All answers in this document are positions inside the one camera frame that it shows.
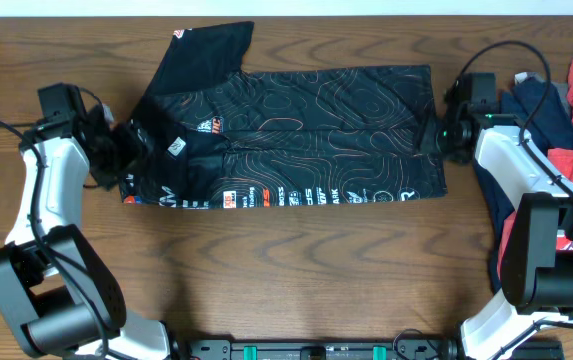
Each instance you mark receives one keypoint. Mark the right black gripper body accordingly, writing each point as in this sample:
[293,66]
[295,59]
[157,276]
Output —
[444,143]

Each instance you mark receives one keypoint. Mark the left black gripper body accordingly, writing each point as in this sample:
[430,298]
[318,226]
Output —
[129,145]

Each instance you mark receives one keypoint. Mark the black orange-patterned jersey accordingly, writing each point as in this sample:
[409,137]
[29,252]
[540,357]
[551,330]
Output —
[218,137]

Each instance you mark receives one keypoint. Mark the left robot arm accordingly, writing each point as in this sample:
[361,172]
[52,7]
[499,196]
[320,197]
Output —
[57,296]

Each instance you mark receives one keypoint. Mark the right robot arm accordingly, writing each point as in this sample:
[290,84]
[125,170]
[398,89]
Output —
[536,266]

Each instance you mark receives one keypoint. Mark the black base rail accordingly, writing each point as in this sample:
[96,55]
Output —
[404,347]

